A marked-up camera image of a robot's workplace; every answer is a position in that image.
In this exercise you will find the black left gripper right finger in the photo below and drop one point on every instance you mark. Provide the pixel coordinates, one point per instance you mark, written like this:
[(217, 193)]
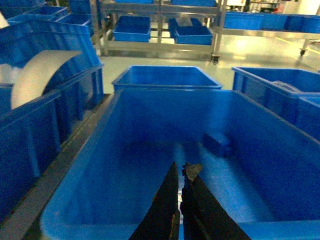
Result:
[(203, 216)]

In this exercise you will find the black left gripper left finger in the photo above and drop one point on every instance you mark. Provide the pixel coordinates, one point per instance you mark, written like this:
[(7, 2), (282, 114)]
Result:
[(162, 221)]

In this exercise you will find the blue block part with knob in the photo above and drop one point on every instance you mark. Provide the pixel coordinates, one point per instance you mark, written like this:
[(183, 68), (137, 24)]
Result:
[(218, 144)]

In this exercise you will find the blue bin behind target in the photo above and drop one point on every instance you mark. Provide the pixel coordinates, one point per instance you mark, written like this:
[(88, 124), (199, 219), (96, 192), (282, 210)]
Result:
[(165, 77)]

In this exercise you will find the blue bin with plastic bag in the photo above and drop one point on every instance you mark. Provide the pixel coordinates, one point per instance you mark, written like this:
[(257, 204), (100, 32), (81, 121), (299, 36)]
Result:
[(277, 89)]

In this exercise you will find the far steel cart rack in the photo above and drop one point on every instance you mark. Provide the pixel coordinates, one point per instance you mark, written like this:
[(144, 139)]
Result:
[(106, 13)]

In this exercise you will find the white roll of tape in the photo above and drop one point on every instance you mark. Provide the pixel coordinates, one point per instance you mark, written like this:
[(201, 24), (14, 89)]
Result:
[(36, 74)]

